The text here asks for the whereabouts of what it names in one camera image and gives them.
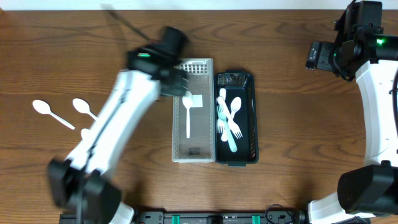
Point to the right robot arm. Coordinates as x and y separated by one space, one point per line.
369 58

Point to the white fork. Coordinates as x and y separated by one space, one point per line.
220 125
231 124
227 131

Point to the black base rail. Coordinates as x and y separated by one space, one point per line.
272 216

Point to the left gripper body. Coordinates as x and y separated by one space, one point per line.
175 83

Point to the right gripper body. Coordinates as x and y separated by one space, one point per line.
323 51

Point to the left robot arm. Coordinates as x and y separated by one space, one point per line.
81 182

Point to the white spoon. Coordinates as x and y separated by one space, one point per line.
43 107
83 107
187 101
85 133
235 106

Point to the clear plastic basket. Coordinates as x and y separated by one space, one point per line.
200 147

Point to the dark green plastic basket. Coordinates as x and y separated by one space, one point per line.
238 83

